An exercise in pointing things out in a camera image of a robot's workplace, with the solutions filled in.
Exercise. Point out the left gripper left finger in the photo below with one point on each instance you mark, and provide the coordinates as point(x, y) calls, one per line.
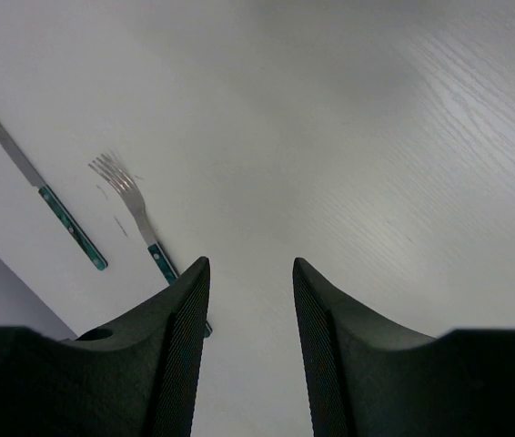
point(136, 375)

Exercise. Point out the silver fork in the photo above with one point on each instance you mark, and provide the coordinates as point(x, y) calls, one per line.
point(112, 170)

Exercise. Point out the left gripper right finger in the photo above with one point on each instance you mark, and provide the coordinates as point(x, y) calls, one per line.
point(370, 376)

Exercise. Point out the green handled knife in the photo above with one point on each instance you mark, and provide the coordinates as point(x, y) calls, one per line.
point(51, 199)

